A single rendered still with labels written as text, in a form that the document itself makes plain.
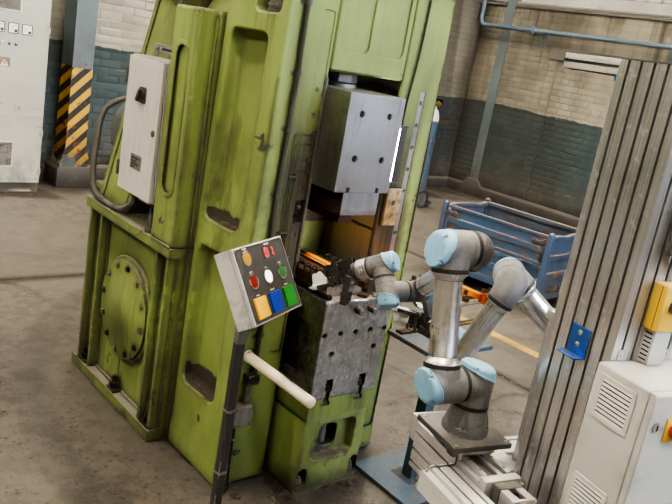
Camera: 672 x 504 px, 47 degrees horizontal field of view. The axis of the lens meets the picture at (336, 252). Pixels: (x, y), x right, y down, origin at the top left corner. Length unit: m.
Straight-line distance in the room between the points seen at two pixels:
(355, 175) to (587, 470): 1.48
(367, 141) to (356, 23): 0.47
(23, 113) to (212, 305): 4.94
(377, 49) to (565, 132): 8.48
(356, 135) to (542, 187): 8.82
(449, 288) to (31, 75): 6.24
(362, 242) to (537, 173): 8.43
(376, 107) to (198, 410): 1.54
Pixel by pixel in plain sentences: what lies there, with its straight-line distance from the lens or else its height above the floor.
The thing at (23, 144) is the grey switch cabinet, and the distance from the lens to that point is 8.14.
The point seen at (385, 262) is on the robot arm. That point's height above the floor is 1.24.
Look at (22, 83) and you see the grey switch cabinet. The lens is 8.04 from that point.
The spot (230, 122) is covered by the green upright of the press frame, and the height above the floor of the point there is 1.54.
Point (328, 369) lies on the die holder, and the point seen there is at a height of 0.61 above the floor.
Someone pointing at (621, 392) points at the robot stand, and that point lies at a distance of 2.18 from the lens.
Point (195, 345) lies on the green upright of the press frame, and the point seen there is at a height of 0.51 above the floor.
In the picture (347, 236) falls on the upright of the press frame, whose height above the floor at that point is 1.08.
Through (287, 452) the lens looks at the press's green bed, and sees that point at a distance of 3.53.
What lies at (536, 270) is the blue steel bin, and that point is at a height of 0.37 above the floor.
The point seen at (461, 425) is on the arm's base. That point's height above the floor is 0.85.
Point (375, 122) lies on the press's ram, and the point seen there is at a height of 1.66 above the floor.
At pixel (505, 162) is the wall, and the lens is 12.15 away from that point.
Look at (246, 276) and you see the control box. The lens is 2.67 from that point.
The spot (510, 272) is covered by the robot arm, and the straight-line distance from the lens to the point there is 2.70.
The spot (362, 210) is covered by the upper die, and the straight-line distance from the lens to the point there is 3.20.
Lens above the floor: 1.93
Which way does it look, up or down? 15 degrees down
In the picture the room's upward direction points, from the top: 10 degrees clockwise
